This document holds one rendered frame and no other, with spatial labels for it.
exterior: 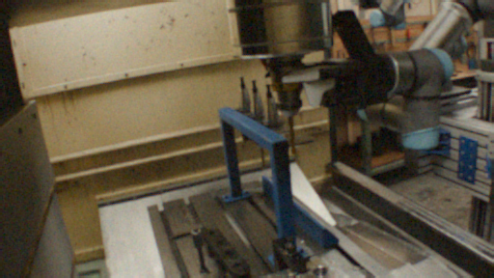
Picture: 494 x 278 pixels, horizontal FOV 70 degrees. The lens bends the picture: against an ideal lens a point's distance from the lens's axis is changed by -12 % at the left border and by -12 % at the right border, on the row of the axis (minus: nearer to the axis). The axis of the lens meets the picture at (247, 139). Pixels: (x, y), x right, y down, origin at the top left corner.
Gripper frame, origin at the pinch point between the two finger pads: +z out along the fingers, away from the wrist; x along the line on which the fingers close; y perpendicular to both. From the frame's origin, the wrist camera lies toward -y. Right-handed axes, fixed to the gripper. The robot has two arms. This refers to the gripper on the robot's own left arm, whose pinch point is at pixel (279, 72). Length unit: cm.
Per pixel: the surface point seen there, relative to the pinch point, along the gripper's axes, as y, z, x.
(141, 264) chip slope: 70, 28, 71
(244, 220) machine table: 51, -7, 51
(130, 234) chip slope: 64, 30, 84
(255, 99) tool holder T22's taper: 14, -14, 51
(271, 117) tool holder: 16.6, -13.7, 39.2
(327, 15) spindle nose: -8.3, -5.3, -6.7
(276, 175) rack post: 26.3, -7.4, 23.1
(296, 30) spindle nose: -6.5, 0.4, -7.9
